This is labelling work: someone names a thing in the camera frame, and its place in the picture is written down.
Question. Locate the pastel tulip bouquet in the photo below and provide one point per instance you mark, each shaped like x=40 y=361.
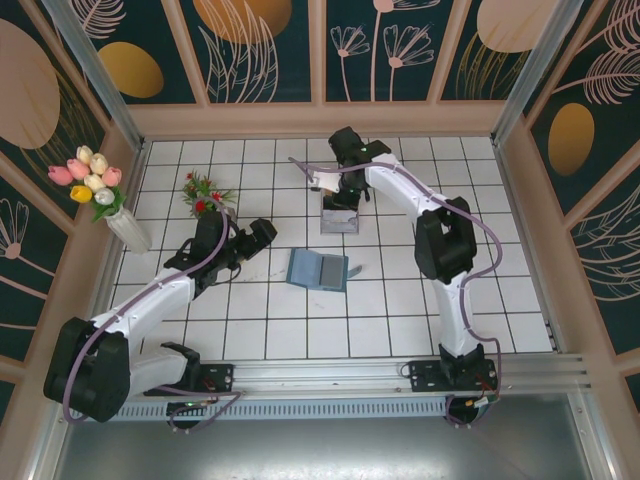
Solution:
x=92 y=175

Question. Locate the aluminium mounting rail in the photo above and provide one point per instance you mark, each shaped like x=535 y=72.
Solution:
x=320 y=372

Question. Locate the small potted red flowers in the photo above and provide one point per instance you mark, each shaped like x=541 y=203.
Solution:
x=197 y=190

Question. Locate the white ribbed vase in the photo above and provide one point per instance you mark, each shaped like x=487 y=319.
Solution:
x=127 y=227

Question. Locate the aluminium frame post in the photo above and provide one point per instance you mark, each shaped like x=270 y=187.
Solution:
x=100 y=75
x=530 y=70

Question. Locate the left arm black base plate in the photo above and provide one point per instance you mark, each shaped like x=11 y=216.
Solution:
x=220 y=377

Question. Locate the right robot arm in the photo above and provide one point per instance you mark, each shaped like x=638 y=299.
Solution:
x=452 y=320

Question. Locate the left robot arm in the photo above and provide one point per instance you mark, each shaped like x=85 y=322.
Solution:
x=150 y=300

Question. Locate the blue-grey box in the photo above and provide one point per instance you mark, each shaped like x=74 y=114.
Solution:
x=310 y=270

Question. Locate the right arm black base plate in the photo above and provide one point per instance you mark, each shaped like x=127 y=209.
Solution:
x=425 y=375

